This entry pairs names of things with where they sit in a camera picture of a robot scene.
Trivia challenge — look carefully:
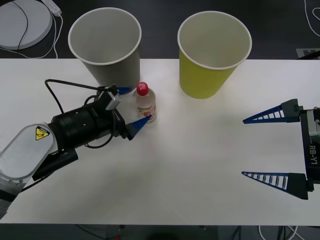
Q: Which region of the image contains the black and grey floor marker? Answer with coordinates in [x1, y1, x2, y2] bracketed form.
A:
[296, 47, 320, 60]

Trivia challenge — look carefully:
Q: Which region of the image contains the grey bin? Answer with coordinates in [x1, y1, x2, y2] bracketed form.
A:
[67, 6, 143, 88]

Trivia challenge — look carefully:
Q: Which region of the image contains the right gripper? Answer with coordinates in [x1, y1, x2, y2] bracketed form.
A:
[241, 98, 320, 201]

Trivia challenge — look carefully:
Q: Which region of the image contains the white cable under table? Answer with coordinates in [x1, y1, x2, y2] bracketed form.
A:
[258, 224, 302, 240]

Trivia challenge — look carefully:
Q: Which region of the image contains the round pale grey base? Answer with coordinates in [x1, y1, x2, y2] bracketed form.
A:
[0, 0, 54, 50]

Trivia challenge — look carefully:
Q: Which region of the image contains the white power strip cable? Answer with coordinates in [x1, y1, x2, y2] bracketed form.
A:
[0, 13, 64, 60]

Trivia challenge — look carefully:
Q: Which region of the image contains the yellow-green bin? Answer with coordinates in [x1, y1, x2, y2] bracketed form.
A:
[177, 10, 253, 100]

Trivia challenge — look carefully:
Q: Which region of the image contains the thin black cable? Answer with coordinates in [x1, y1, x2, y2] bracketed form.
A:
[6, 0, 28, 51]

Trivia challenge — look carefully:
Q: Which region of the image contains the clear bottle with red cap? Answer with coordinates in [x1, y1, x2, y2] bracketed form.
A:
[135, 81, 158, 125]

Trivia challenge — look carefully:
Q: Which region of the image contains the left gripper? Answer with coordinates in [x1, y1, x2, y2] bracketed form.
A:
[97, 84, 153, 142]

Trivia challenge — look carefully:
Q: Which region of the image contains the white power strip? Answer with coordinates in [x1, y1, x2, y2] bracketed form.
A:
[41, 0, 62, 16]

